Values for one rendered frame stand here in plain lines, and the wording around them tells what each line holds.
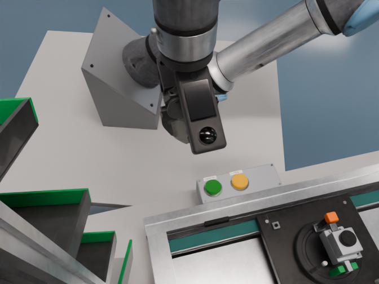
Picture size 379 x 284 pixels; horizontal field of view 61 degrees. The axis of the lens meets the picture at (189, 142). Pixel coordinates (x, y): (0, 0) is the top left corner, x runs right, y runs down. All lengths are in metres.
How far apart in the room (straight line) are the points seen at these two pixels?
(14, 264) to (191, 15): 0.28
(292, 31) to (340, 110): 1.67
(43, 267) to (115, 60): 0.81
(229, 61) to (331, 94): 1.71
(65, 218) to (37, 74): 0.96
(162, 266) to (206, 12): 0.57
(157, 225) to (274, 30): 0.52
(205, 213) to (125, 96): 0.39
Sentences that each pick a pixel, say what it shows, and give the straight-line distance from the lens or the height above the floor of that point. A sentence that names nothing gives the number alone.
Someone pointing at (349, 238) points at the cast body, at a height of 1.09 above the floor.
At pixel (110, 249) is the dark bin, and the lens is 0.52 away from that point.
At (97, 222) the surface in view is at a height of 0.86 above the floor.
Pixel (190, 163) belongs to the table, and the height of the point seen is 0.86.
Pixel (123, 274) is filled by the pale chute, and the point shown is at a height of 1.10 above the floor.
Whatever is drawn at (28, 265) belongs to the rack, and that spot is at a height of 1.54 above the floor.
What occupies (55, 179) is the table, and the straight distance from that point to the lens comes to 1.03.
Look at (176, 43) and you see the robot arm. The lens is 0.39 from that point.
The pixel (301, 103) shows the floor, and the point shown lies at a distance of 2.34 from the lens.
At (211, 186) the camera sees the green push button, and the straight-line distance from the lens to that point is 0.82.
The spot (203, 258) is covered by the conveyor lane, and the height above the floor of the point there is 0.92.
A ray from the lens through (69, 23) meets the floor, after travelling 2.98.
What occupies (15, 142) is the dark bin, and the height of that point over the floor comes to 1.53.
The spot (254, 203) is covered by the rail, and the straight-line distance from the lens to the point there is 0.83.
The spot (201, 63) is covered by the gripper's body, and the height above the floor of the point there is 1.42.
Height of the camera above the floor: 1.71
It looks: 57 degrees down
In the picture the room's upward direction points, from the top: straight up
